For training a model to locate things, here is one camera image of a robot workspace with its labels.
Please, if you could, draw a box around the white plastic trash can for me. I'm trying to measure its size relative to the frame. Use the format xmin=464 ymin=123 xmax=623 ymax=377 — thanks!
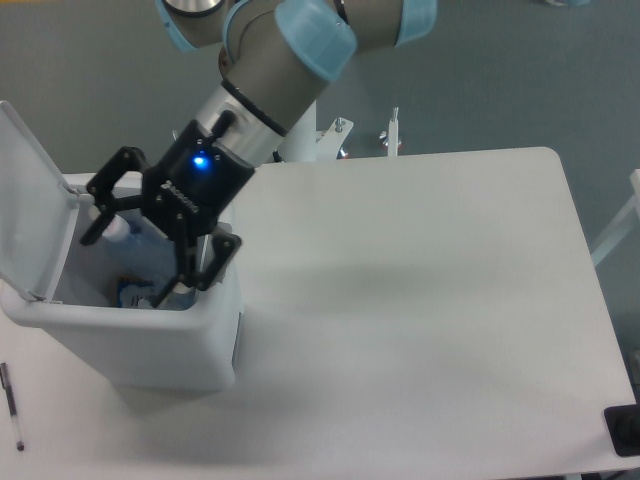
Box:
xmin=1 ymin=102 xmax=243 ymax=391

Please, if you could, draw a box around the white frame at right edge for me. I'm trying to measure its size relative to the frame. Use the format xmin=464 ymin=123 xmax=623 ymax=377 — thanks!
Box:
xmin=591 ymin=169 xmax=639 ymax=267

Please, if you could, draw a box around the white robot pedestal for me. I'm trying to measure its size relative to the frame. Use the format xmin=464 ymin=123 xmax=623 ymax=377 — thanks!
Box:
xmin=272 ymin=104 xmax=403 ymax=163

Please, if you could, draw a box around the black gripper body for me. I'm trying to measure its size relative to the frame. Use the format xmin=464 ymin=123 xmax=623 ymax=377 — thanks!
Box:
xmin=140 ymin=119 xmax=255 ymax=240

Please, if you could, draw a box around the black device at table edge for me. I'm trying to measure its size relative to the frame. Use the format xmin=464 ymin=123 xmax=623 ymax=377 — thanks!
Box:
xmin=604 ymin=404 xmax=639 ymax=457

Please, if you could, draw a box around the blue snack packet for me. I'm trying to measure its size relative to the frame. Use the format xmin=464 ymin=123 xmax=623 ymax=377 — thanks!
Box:
xmin=116 ymin=277 xmax=155 ymax=308

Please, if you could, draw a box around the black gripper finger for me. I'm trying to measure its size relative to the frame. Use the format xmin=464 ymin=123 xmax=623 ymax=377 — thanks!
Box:
xmin=152 ymin=224 xmax=242 ymax=308
xmin=80 ymin=146 xmax=150 ymax=246

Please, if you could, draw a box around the black pen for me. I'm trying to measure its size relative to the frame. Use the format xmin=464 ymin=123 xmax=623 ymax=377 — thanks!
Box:
xmin=1 ymin=362 xmax=25 ymax=452

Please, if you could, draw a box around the clear plastic water bottle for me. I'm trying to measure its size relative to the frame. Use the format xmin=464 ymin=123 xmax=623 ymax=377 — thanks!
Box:
xmin=96 ymin=215 xmax=175 ymax=308

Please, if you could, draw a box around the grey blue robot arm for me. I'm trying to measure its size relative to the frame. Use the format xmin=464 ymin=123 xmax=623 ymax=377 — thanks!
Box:
xmin=81 ymin=1 xmax=438 ymax=307

